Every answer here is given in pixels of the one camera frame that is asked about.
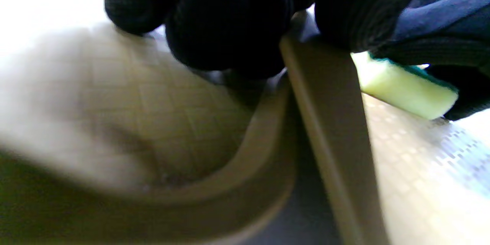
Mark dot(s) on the person's right hand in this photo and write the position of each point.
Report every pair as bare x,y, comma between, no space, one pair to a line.
444,23

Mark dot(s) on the brown plastic food tray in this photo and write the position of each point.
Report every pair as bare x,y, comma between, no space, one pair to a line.
115,103
333,130

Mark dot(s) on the yellow and green sponge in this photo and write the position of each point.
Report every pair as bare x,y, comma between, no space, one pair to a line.
405,90

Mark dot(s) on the person's left hand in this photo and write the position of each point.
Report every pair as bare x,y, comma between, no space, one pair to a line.
229,15

